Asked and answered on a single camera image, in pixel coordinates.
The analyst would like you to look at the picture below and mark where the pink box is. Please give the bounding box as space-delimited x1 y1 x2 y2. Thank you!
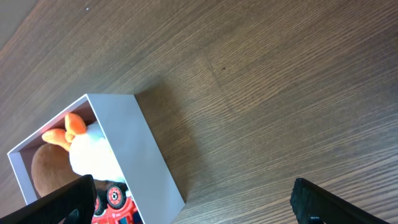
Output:
7 93 185 224

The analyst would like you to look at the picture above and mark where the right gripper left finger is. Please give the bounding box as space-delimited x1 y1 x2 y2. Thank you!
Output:
1 175 97 224

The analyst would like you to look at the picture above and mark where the white duck plush toy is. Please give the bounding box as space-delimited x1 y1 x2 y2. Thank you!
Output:
42 113 125 183

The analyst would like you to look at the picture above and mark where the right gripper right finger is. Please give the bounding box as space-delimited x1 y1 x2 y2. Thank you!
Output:
290 178 387 224

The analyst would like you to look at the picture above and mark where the red toy car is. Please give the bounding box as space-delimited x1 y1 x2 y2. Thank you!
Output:
91 183 144 224

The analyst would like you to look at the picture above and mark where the brown plush toy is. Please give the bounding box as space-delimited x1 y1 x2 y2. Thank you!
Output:
31 143 80 197

